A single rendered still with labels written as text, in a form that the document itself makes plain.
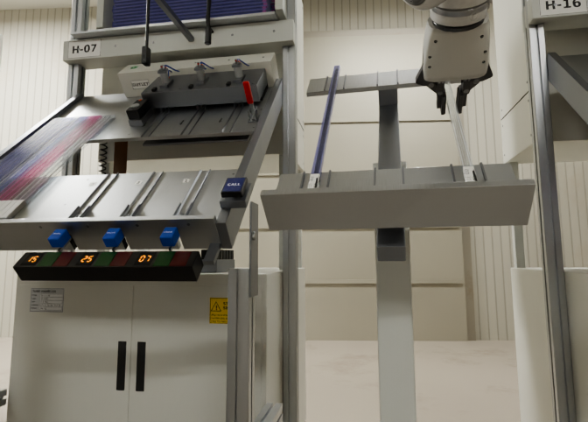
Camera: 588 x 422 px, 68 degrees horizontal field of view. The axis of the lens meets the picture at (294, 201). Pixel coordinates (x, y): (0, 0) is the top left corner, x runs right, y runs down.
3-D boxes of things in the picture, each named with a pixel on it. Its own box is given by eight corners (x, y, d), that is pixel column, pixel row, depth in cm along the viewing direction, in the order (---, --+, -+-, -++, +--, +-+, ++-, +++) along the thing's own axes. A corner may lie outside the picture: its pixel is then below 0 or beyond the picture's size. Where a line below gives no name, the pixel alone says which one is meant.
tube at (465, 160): (482, 208, 56) (483, 201, 55) (471, 208, 56) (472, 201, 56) (442, 59, 95) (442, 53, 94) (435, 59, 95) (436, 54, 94)
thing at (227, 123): (259, 147, 112) (256, 130, 109) (31, 158, 123) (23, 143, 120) (278, 96, 138) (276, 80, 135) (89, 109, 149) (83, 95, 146)
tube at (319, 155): (314, 213, 61) (312, 207, 60) (304, 214, 61) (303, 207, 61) (340, 69, 100) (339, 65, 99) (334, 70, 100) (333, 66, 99)
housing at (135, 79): (277, 105, 136) (270, 60, 127) (131, 115, 144) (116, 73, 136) (281, 95, 142) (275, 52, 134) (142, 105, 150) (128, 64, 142)
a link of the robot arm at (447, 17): (489, -20, 66) (486, -1, 68) (428, -12, 68) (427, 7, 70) (499, 5, 61) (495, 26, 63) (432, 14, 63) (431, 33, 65)
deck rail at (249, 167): (232, 249, 81) (225, 222, 77) (222, 249, 81) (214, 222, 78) (284, 96, 138) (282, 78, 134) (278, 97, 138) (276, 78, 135)
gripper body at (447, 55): (491, -5, 67) (482, 59, 75) (422, 3, 69) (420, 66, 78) (500, 18, 62) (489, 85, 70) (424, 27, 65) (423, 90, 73)
